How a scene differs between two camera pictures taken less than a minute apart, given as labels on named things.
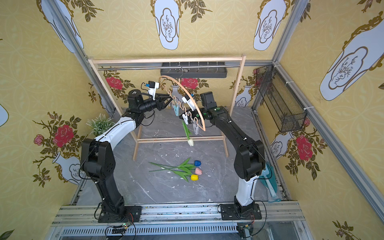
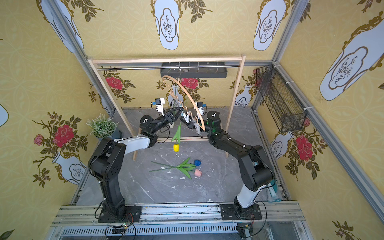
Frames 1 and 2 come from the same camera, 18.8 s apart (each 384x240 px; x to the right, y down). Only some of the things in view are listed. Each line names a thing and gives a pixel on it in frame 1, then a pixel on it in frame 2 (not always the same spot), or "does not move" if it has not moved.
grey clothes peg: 196,128 does not move
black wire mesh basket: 288,112 does not move
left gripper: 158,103 -> 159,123
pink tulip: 198,171 does not move
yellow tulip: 185,172 -> 176,147
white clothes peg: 185,118 does not move
